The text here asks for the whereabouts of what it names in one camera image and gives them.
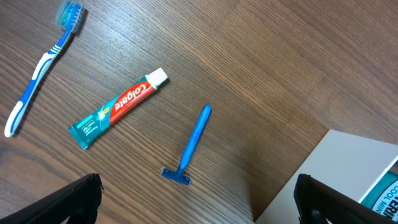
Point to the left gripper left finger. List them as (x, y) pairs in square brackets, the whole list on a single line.
[(77, 202)]

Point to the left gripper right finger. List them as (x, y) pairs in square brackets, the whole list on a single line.
[(317, 203)]

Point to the blue mouthwash bottle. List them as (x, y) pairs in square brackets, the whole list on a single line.
[(382, 199)]

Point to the white cardboard box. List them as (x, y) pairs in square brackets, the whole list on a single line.
[(350, 164)]

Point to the red green toothpaste tube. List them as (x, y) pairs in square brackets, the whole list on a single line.
[(91, 127)]

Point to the blue disposable razor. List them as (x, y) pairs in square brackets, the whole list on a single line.
[(178, 175)]

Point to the blue white toothbrush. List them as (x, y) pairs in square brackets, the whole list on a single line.
[(68, 17)]

